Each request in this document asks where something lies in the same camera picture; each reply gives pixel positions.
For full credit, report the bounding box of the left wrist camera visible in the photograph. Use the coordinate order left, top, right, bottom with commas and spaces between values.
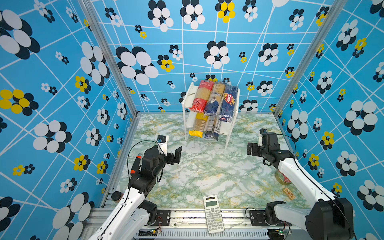
157, 135, 168, 156

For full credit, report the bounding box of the blue Barilla pasta box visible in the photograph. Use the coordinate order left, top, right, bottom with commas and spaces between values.
219, 85, 239, 123

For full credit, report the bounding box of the blue clear spaghetti bag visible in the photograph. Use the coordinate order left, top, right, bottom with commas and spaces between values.
204, 82, 226, 116

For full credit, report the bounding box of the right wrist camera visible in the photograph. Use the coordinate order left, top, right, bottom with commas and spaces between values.
259, 128, 268, 146

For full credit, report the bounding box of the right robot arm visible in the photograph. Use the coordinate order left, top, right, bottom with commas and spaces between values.
247, 129, 357, 240

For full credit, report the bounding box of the red black utility knife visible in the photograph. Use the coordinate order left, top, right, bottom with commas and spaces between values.
130, 154, 142, 177

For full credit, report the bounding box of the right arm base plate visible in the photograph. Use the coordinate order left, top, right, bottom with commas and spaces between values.
246, 210, 292, 228

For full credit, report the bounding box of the brown spice jar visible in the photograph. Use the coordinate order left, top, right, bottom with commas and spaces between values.
111, 191, 123, 202

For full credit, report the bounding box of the small wooden block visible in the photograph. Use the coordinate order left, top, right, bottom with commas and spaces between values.
283, 188, 296, 200

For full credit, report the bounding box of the yellow pasta bag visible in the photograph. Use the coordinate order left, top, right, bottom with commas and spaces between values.
189, 113, 209, 138

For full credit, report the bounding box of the aluminium front rail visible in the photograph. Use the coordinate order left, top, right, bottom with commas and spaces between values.
79, 207, 343, 240

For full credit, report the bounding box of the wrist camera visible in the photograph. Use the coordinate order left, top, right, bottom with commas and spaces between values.
259, 128, 268, 146
157, 135, 168, 156

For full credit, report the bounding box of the white two-tier shelf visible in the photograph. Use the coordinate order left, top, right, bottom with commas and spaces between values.
181, 82, 240, 148

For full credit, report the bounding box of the white calculator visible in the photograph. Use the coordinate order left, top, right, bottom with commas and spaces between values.
203, 195, 225, 234

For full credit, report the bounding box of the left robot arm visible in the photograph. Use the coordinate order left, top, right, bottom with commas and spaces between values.
89, 145, 183, 240

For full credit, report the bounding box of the clear grey spaghetti bag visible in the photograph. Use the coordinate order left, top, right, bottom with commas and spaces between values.
203, 115, 221, 141

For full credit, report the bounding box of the red spaghetti bag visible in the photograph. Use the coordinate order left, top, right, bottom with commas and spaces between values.
190, 80, 214, 113

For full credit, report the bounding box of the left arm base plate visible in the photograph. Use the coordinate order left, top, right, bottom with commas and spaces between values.
129, 209, 171, 227

